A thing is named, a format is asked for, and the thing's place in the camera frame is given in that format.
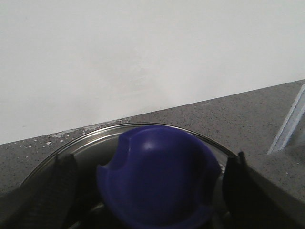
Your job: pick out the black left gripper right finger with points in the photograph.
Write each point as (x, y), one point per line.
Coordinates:
(248, 205)

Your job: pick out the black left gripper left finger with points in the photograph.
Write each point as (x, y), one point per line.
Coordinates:
(44, 202)

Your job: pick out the glass lid with blue knob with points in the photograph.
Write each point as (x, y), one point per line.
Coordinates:
(144, 176)

